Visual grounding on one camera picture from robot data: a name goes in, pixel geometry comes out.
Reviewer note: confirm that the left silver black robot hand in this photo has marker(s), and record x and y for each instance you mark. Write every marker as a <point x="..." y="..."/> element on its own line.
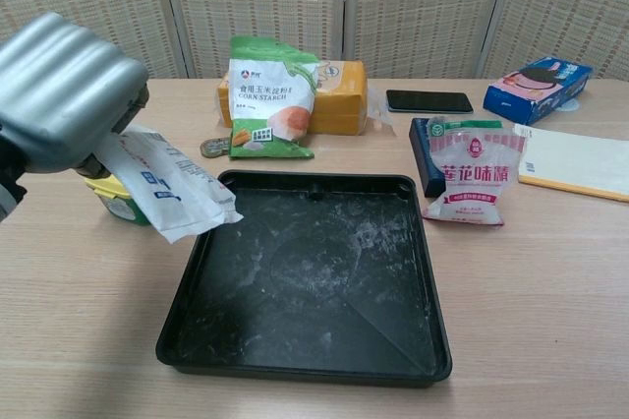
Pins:
<point x="64" y="89"/>

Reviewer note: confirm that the white snack pouch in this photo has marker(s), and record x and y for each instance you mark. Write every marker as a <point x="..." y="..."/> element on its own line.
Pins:
<point x="167" y="188"/>

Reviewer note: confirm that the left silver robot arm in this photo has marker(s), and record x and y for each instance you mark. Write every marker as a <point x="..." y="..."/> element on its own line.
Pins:
<point x="9" y="193"/>

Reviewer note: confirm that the green white corn starch bag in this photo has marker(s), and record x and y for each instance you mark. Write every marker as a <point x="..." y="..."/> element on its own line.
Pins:
<point x="265" y="94"/>

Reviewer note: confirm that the black square plastic tray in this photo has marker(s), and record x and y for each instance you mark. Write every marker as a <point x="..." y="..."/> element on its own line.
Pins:
<point x="304" y="281"/>

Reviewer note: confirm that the red white seasoning packet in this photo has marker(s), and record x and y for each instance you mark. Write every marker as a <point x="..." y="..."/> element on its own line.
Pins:
<point x="472" y="178"/>

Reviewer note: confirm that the yellow lidded green container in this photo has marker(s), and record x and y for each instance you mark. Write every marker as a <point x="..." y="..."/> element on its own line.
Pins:
<point x="115" y="202"/>

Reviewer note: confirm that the round metal badge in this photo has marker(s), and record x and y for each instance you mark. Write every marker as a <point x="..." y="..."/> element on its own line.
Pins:
<point x="213" y="147"/>

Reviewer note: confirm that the yellow tissue pack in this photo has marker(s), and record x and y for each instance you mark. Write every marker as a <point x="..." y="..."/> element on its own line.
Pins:
<point x="344" y="99"/>

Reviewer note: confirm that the woven bamboo folding screen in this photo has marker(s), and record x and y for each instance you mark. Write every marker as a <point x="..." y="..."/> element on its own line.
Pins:
<point x="417" y="11"/>

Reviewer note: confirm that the black smartphone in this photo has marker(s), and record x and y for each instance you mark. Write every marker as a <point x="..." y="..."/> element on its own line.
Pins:
<point x="428" y="101"/>

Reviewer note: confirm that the dark blue narrow box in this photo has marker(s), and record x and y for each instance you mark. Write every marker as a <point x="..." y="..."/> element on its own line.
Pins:
<point x="422" y="158"/>

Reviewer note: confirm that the blue cookie box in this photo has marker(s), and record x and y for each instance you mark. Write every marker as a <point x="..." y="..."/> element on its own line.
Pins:
<point x="535" y="89"/>

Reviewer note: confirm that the white notepad with yellow edge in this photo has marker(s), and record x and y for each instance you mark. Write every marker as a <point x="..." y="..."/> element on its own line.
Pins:
<point x="575" y="163"/>

